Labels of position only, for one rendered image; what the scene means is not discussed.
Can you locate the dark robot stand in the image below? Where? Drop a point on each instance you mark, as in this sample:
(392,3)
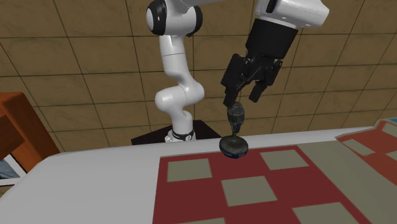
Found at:
(207,131)

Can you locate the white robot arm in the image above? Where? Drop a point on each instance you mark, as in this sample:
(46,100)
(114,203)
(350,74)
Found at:
(176,66)

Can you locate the orange wooden furniture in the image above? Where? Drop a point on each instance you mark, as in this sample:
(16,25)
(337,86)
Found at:
(29,130)

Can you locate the dark goblet-shaped figure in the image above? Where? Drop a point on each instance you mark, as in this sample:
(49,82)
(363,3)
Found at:
(234,145)

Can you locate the white framed blue picture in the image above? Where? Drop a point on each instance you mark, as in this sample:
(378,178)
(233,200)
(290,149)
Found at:
(7,173)

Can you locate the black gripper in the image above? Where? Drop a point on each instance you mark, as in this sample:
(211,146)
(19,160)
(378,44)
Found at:
(269,40)

